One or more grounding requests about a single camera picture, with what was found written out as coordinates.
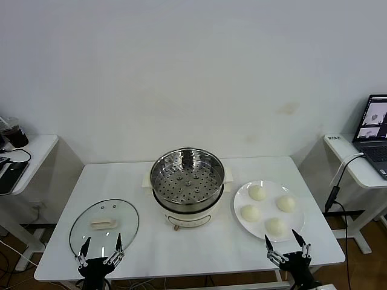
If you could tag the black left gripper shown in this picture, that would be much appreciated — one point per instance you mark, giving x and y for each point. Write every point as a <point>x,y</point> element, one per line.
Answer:
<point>93,269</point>

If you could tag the white side table with cup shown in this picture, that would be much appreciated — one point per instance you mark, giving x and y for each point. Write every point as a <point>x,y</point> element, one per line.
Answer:
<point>39,151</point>

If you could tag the white side table with laptop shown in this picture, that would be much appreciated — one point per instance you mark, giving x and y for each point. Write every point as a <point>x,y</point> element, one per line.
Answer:
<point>356,176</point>

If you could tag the cream electric cooking pot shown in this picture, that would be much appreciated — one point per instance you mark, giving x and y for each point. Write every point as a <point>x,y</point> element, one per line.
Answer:
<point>187,220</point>

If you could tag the grey open laptop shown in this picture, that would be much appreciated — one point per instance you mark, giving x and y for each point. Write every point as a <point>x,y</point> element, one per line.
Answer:
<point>373,151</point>

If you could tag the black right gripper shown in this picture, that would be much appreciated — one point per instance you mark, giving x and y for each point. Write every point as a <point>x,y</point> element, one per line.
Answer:
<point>296,267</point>

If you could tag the white label with black print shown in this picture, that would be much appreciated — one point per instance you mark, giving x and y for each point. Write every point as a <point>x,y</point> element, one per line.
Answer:
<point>333,138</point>

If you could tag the white steamed baozi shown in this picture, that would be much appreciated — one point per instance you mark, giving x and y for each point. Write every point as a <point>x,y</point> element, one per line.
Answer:
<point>257,193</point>
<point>250,213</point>
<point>275,226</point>
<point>286,204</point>

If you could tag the stainless steel steamer basket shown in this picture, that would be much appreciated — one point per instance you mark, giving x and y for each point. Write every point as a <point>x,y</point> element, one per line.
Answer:
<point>169,187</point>

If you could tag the plastic cup of dark coffee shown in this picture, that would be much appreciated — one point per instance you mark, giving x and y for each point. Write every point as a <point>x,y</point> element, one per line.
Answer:
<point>16,136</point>

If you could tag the black flat tablet device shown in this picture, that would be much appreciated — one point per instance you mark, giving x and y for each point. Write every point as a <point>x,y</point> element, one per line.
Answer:
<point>12,178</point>

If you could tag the white round plate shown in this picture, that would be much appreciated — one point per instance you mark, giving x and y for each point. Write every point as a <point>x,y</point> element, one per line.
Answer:
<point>269,207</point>

